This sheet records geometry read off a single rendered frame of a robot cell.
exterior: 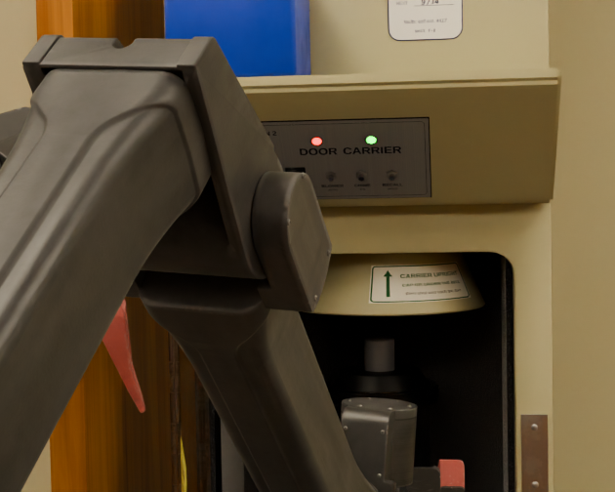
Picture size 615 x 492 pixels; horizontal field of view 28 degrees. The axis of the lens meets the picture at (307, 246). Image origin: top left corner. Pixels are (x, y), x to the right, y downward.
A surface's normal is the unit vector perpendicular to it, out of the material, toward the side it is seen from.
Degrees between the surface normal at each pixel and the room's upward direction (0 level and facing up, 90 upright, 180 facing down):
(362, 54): 90
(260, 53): 90
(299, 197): 94
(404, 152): 135
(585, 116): 90
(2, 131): 58
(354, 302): 66
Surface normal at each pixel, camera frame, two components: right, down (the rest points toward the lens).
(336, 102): -0.07, 0.74
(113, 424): 0.99, -0.01
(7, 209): -0.16, -0.74
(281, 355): 0.93, 0.11
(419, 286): 0.28, -0.36
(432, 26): -0.12, 0.05
